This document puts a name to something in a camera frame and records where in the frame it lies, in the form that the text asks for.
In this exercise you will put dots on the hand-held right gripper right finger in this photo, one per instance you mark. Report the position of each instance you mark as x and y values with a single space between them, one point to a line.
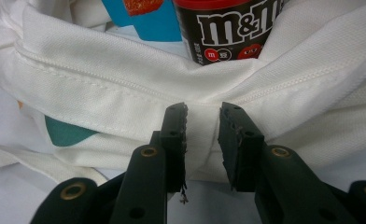
265 174

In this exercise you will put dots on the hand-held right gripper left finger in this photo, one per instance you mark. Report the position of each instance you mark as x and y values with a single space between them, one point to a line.
147 174

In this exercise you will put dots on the white tote bag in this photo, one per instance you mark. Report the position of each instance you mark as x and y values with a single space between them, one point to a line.
109 77

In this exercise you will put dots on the blue snack bag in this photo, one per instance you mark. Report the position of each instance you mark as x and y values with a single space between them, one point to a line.
159 28

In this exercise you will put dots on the dark candy cup red lid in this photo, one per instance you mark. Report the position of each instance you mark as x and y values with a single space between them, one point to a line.
228 31

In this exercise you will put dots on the white table mat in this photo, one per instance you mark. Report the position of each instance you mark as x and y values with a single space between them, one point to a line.
10 199

